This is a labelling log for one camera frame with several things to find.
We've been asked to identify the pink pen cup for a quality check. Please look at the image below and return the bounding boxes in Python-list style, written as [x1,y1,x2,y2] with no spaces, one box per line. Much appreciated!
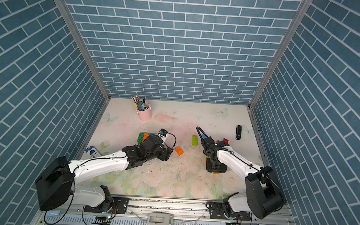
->
[136,102,152,122]

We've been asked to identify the grey handheld device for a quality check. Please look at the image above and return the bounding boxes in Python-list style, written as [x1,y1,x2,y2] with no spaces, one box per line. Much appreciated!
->
[146,212,174,225]

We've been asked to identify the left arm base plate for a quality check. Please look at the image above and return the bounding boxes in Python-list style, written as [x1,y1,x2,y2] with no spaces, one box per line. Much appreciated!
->
[83,197,129,215]

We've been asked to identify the lime green lego brick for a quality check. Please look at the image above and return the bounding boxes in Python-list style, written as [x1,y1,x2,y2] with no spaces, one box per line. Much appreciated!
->
[192,136,198,146]

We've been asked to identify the black small box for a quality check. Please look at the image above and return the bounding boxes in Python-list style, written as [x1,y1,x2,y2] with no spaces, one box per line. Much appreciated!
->
[235,125,242,140]

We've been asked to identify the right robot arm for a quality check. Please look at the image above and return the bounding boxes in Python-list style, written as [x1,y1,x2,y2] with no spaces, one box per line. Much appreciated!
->
[196,127,286,219]

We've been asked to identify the dark green lego brick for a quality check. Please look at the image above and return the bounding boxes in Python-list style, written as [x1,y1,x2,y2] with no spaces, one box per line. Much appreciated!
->
[137,132,145,144]

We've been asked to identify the blue white card box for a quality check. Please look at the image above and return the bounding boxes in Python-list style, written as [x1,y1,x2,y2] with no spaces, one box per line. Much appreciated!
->
[85,145,102,158]

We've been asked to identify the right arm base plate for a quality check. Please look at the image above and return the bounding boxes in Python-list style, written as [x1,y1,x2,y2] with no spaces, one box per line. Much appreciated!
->
[205,201,252,221]

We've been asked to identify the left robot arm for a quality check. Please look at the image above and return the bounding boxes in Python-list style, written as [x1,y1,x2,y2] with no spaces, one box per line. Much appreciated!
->
[35,129,174,213]

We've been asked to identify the orange lego brick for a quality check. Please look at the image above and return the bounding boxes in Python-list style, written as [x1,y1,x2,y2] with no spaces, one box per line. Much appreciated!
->
[143,133,150,141]

